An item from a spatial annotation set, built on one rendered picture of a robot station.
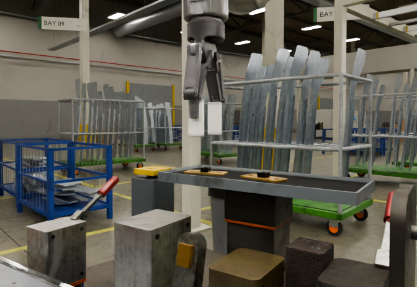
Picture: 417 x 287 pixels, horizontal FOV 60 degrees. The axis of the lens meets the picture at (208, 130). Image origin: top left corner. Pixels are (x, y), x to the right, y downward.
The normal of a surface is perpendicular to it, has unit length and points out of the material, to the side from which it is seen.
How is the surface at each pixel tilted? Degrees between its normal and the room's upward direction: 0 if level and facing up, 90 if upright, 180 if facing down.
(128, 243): 90
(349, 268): 0
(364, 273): 0
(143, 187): 90
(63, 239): 90
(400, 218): 73
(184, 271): 78
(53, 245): 90
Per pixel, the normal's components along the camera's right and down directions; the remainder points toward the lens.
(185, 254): -0.55, -0.19
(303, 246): 0.00, -1.00
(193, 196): 0.67, 0.02
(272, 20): -0.74, 0.02
